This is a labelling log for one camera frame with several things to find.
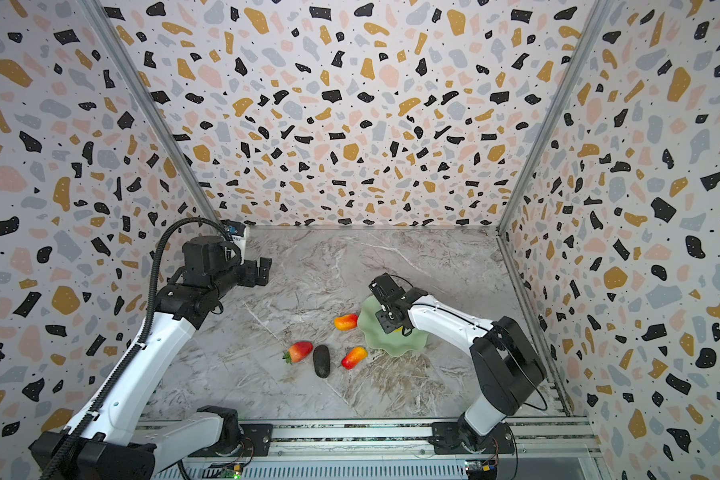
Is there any red yellow fake mango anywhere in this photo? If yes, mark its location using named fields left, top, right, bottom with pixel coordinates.
left=334, top=314, right=359, bottom=331

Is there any fake red strawberry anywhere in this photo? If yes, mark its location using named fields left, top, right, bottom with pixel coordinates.
left=283, top=341, right=313, bottom=364

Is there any dark fake avocado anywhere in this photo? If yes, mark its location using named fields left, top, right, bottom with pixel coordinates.
left=313, top=345, right=332, bottom=379

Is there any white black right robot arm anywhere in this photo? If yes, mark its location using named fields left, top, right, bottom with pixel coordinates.
left=369, top=273, right=546, bottom=454

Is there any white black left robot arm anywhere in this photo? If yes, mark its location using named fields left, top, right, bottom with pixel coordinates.
left=30, top=235, right=272, bottom=479

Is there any green wavy fruit bowl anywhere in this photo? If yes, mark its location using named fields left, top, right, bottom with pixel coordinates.
left=358, top=296, right=429, bottom=357

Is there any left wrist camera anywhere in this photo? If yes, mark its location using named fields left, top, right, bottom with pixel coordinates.
left=222, top=220, right=248, bottom=250

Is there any white slotted cable duct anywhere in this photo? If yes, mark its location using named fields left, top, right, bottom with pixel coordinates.
left=184, top=459, right=468, bottom=479

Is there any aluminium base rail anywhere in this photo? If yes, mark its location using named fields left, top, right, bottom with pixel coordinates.
left=134, top=416, right=604, bottom=463

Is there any aluminium corner post left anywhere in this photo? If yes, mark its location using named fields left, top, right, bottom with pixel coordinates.
left=79, top=0, right=217, bottom=220

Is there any aluminium corner post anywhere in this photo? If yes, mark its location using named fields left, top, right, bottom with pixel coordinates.
left=79, top=0, right=217, bottom=220
left=497, top=0, right=613, bottom=238

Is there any aluminium corner post right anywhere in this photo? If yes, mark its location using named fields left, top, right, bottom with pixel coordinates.
left=497, top=0, right=613, bottom=238

